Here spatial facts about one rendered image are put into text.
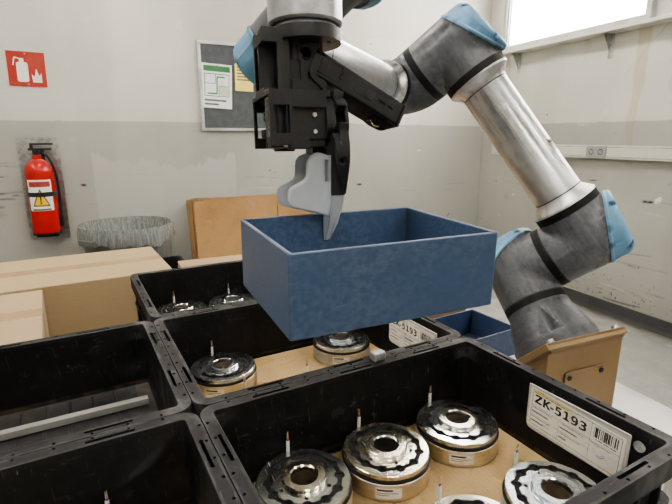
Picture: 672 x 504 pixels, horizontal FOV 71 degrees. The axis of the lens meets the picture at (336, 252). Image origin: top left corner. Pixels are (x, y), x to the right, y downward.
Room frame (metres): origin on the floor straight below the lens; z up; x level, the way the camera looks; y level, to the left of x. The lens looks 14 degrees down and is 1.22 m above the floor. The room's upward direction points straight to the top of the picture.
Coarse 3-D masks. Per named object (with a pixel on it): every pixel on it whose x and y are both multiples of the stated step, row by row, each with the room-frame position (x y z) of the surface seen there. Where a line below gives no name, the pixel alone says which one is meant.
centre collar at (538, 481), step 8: (536, 480) 0.43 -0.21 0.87; (544, 480) 0.43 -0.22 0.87; (552, 480) 0.43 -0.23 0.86; (560, 480) 0.43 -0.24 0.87; (568, 480) 0.43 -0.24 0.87; (536, 488) 0.42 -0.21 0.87; (568, 488) 0.42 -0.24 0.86; (576, 488) 0.42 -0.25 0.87; (536, 496) 0.41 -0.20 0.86; (544, 496) 0.41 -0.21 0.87
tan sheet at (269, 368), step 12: (300, 348) 0.83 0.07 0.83; (312, 348) 0.83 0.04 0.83; (372, 348) 0.83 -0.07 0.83; (264, 360) 0.78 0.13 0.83; (276, 360) 0.78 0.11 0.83; (288, 360) 0.78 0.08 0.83; (300, 360) 0.78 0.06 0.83; (312, 360) 0.78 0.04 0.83; (264, 372) 0.73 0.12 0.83; (276, 372) 0.73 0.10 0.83; (288, 372) 0.73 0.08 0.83; (300, 372) 0.73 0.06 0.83
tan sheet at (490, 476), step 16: (512, 448) 0.53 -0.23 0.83; (528, 448) 0.53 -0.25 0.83; (432, 464) 0.50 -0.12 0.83; (496, 464) 0.50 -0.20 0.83; (512, 464) 0.50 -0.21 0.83; (432, 480) 0.47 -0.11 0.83; (448, 480) 0.47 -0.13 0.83; (464, 480) 0.47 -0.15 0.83; (480, 480) 0.47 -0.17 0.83; (496, 480) 0.47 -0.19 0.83; (352, 496) 0.45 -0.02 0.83; (416, 496) 0.45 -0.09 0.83; (432, 496) 0.45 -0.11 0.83; (496, 496) 0.45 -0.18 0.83
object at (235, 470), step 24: (384, 360) 0.58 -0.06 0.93; (408, 360) 0.59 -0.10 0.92; (504, 360) 0.58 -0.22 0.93; (288, 384) 0.51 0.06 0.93; (312, 384) 0.52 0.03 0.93; (552, 384) 0.52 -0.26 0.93; (216, 408) 0.46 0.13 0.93; (600, 408) 0.46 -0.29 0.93; (216, 432) 0.42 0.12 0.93; (648, 432) 0.42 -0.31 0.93; (648, 456) 0.38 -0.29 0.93; (240, 480) 0.35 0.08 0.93; (624, 480) 0.35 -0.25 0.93; (648, 480) 0.36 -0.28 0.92
